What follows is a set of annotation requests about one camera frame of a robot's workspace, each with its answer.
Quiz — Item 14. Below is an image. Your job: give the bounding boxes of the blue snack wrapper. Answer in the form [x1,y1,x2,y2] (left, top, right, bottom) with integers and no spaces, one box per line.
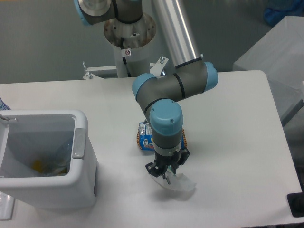
[136,121,177,151]

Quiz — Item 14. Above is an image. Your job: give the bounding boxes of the blue white package left edge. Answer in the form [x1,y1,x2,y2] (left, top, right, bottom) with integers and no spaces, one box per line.
[0,98,11,111]

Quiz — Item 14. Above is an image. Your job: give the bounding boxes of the black device at table edge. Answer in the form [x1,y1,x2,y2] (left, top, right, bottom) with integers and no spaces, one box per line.
[287,192,304,218]

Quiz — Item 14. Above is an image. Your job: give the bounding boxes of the white plastic packaging trash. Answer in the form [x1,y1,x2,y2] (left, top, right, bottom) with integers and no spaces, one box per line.
[150,167,196,192]

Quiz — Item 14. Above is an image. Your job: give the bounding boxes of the black cable on pedestal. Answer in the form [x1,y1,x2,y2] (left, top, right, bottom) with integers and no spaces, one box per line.
[120,37,132,78]

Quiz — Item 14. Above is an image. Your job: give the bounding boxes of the white trash can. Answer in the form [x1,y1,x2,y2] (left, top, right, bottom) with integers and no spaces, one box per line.
[0,110,98,209]

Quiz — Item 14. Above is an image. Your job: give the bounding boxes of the white covered box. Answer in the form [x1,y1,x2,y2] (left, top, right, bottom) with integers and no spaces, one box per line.
[233,16,304,125]

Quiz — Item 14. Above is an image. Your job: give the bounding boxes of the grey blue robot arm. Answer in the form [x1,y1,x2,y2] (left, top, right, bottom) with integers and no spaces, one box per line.
[74,0,218,178]

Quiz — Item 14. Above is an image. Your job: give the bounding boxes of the white table frame bracket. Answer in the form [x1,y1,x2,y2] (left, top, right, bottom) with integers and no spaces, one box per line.
[82,56,170,80]

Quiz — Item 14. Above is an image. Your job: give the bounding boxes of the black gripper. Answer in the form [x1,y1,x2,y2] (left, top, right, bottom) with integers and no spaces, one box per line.
[145,148,190,184]

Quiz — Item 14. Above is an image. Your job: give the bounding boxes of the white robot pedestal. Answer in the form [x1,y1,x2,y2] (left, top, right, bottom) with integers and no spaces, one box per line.
[104,13,157,77]

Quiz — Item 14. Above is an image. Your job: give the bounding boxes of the blue bag in corner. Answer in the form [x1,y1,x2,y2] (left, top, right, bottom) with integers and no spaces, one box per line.
[263,0,304,27]

